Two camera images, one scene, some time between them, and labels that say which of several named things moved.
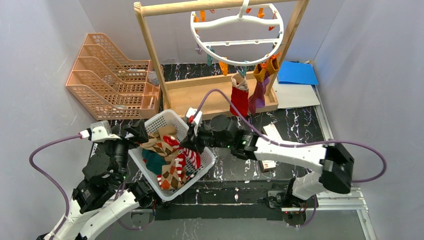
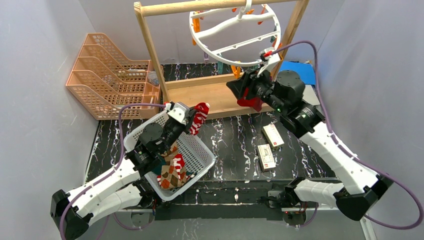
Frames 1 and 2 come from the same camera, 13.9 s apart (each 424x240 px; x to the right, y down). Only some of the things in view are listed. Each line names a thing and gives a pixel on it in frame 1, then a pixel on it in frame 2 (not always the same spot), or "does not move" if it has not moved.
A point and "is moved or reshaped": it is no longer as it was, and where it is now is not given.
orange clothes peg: x=224 y=67 -> x=236 y=72
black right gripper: x=195 y=136 -> x=250 y=87
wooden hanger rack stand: x=198 y=97 does not move
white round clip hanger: x=248 y=36 does not move
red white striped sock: x=193 y=155 is moved or reshaped
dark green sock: x=154 y=161 does not move
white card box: x=272 y=133 does not move
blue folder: x=291 y=71 does not move
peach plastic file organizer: x=112 y=87 does not move
